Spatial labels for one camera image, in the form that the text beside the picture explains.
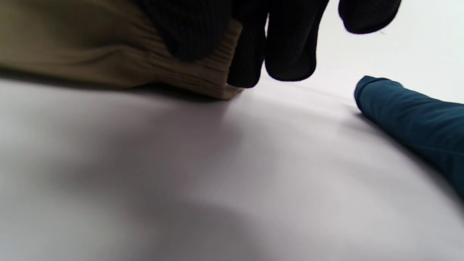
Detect dark teal shorts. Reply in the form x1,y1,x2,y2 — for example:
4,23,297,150
354,75,464,196

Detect person's right hand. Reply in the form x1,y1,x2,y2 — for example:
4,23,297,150
134,0,402,88

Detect brown garment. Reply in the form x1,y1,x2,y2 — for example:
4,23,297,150
0,0,244,100

